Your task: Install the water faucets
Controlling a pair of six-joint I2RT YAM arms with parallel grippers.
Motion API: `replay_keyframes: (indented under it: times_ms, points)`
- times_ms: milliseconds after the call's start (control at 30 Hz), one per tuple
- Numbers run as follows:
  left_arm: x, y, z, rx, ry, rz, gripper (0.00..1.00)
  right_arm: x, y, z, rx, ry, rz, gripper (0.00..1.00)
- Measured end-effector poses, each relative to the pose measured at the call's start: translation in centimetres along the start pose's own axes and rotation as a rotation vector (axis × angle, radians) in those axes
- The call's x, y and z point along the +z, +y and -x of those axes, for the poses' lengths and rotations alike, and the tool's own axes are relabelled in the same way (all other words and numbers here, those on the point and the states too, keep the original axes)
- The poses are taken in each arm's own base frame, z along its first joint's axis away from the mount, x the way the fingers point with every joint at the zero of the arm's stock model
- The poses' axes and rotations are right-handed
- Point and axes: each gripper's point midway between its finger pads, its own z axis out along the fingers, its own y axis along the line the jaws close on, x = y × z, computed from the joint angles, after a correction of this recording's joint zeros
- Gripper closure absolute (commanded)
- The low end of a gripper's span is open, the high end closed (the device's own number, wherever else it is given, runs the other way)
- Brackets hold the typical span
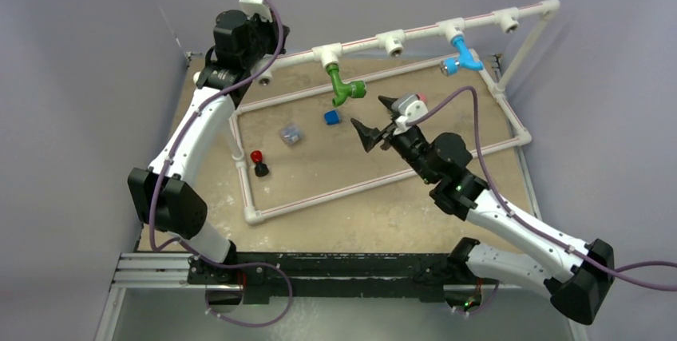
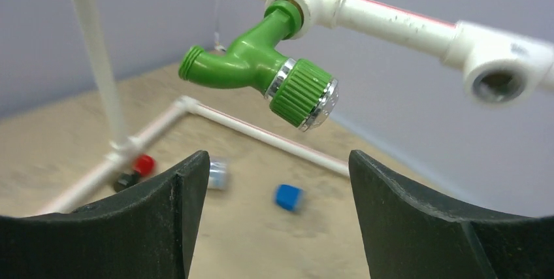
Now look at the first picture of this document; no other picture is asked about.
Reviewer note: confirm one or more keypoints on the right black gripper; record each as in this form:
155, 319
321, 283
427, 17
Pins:
370, 136

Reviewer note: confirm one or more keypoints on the green water faucet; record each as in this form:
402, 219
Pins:
344, 90

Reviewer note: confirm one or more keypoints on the white PVC pipe frame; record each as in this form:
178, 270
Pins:
393, 43

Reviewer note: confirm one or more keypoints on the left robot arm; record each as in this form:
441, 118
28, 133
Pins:
162, 192

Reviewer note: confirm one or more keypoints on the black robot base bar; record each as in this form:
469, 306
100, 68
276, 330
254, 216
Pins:
427, 277

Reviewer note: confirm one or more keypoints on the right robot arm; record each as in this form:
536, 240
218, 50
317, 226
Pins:
570, 272

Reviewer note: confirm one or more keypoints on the blue water faucet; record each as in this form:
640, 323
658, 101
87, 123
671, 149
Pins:
464, 60

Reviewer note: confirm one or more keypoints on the blue cube block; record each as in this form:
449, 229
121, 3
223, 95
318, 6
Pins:
332, 117

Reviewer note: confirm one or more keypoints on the red and black knob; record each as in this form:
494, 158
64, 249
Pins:
260, 167

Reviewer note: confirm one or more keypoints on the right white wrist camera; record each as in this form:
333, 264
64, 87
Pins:
412, 109

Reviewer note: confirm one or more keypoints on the aluminium table frame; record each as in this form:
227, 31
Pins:
397, 217

